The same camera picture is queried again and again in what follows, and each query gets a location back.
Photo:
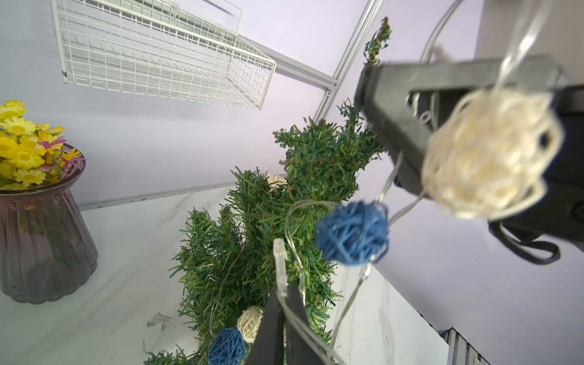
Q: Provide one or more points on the blue rattan ball ornament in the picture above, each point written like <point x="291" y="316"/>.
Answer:
<point x="354" y="234"/>

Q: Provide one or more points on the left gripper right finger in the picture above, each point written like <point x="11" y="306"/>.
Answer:
<point x="301" y="348"/>

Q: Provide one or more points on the white rattan ball ornament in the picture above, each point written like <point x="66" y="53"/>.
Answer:
<point x="488" y="159"/>

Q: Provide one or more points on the white wire wall basket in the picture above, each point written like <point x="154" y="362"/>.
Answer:
<point x="159" y="49"/>

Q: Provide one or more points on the small green christmas tree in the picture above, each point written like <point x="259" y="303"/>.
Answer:
<point x="226" y="264"/>

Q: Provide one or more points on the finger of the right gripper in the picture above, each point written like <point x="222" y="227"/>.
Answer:
<point x="393" y="98"/>
<point x="535" y="73"/>

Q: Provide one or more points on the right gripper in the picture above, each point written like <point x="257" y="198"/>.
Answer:
<point x="560" y="213"/>

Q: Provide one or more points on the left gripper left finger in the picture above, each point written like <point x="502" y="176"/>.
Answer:
<point x="268" y="348"/>

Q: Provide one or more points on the clear string lights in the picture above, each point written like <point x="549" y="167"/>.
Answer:
<point x="522" y="40"/>

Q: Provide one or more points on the yellow flowers in vase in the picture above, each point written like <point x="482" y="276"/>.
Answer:
<point x="47" y="251"/>

